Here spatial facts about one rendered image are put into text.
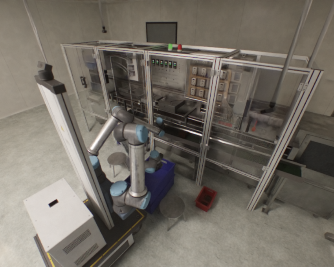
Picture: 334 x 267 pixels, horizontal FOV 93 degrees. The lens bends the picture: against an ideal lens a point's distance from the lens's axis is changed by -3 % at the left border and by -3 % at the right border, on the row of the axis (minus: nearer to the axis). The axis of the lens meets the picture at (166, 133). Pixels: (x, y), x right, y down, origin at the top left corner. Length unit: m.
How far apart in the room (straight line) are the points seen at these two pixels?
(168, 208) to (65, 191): 1.09
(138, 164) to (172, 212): 0.99
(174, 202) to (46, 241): 1.28
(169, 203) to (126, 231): 0.57
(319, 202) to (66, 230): 2.62
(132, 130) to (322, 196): 2.27
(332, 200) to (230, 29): 4.08
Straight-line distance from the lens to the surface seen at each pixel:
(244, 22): 5.00
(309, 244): 2.71
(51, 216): 1.62
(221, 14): 5.16
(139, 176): 1.29
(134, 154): 1.17
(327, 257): 2.74
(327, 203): 2.72
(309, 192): 2.61
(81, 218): 1.50
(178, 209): 2.09
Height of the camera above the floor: 2.04
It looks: 34 degrees down
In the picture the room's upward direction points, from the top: straight up
